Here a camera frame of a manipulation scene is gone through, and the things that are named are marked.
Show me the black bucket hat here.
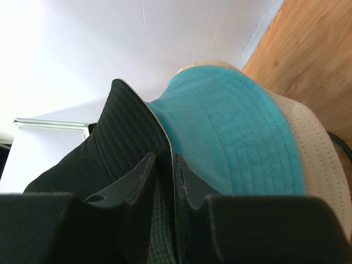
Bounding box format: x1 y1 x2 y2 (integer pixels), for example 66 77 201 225
25 79 177 263

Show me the beige bucket hat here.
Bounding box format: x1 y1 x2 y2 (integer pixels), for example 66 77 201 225
178 62 351 229

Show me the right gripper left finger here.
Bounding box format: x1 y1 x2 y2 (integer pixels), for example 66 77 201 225
1 153 156 263

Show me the turquoise bucket hat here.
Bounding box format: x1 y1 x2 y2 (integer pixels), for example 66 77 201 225
149 65 306 195

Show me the aluminium frame rail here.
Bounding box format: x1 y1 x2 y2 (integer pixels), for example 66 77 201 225
13 118 97 140

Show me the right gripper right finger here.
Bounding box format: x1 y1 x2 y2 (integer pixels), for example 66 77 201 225
174 155 351 263

